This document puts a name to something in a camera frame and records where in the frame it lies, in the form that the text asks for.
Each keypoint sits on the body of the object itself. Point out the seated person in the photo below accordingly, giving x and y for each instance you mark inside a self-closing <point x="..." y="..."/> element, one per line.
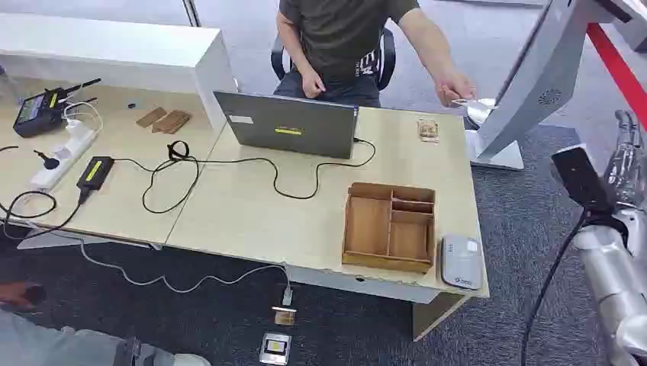
<point x="338" y="35"/>

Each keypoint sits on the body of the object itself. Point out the black office chair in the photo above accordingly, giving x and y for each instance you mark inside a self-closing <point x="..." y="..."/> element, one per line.
<point x="387" y="55"/>

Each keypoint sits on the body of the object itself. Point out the white power strip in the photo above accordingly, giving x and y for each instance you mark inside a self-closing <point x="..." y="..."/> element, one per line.
<point x="64" y="154"/>

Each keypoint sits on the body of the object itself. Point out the pale wooden desk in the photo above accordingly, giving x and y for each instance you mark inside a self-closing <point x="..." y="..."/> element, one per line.
<point x="253" y="217"/>

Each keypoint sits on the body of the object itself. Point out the thin brown wooden piece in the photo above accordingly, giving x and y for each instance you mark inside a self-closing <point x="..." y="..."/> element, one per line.
<point x="151" y="117"/>

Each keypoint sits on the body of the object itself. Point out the black plug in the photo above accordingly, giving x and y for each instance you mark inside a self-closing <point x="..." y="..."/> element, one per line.
<point x="49" y="162"/>

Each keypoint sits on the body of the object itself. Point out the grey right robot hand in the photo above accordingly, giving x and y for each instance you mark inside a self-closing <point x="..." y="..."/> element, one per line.
<point x="629" y="161"/>

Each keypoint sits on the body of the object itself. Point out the small pale card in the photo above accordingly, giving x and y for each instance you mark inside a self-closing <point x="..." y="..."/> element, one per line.
<point x="462" y="102"/>

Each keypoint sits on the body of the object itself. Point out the person's right hand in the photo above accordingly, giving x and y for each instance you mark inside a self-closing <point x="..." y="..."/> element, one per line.
<point x="312" y="84"/>

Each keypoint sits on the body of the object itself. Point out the person's hand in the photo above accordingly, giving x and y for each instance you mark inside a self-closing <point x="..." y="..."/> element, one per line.
<point x="20" y="295"/>

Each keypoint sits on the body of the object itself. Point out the silver framed card holder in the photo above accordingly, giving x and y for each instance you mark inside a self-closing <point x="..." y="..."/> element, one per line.
<point x="275" y="348"/>

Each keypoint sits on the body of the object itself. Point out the black power brick yellow label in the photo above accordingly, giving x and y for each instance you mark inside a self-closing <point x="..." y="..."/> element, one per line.
<point x="95" y="173"/>

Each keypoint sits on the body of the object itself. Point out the red barrier strip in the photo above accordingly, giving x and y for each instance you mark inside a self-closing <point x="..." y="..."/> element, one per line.
<point x="619" y="73"/>

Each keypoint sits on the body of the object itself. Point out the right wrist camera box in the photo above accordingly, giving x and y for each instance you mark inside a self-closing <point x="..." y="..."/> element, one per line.
<point x="581" y="177"/>

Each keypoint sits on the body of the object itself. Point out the wooden compartment box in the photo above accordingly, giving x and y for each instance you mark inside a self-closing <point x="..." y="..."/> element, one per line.
<point x="389" y="227"/>

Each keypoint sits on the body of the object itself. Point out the grey laptop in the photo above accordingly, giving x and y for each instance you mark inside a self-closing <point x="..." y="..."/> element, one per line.
<point x="290" y="126"/>

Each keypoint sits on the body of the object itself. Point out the white kiosk stand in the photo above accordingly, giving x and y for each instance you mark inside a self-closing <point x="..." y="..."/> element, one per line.
<point x="536" y="86"/>

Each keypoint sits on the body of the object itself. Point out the brown card with white edge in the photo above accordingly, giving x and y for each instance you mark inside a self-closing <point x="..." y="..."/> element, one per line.
<point x="284" y="316"/>

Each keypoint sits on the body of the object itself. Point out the white cabinet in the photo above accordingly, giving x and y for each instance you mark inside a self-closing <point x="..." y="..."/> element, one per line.
<point x="126" y="55"/>

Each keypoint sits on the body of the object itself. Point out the grey card reader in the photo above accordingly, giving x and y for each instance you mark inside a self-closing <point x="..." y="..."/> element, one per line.
<point x="461" y="262"/>

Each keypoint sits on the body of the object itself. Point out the person's left hand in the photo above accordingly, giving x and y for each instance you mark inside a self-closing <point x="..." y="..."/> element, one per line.
<point x="453" y="87"/>

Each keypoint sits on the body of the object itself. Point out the person's grey leg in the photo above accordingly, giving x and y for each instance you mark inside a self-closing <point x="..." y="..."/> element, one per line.
<point x="60" y="346"/>

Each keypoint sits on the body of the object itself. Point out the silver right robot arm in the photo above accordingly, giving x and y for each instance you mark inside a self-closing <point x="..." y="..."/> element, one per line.
<point x="614" y="288"/>

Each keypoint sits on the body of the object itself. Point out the black remote controller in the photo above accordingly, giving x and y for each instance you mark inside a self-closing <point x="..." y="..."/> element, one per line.
<point x="38" y="112"/>

